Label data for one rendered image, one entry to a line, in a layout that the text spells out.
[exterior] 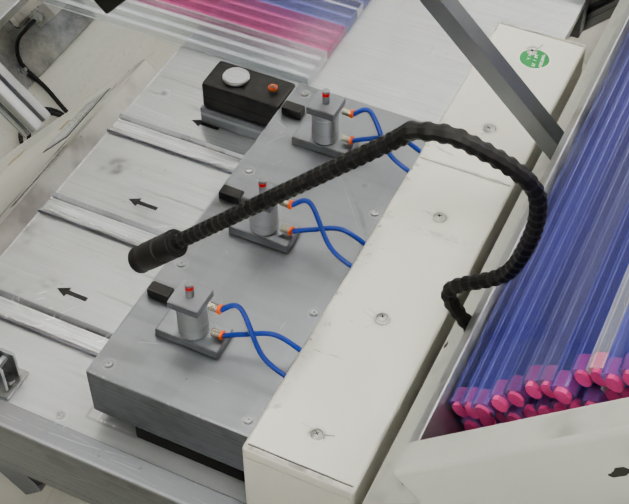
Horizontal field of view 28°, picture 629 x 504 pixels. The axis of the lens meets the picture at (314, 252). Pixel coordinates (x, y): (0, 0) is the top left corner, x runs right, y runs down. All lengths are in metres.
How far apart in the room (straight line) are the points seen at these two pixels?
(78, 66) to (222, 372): 1.56
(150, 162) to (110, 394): 0.28
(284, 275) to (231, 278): 0.04
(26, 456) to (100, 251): 0.19
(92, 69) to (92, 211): 1.34
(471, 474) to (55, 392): 0.40
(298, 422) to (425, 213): 0.21
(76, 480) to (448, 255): 0.32
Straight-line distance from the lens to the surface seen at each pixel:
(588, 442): 0.60
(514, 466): 0.64
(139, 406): 0.89
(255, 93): 1.10
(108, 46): 2.44
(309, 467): 0.81
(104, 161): 1.12
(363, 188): 0.99
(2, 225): 1.48
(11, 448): 0.96
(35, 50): 2.35
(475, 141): 0.61
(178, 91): 1.18
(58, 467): 0.94
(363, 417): 0.83
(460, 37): 0.91
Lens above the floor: 1.89
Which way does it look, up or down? 47 degrees down
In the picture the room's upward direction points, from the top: 68 degrees clockwise
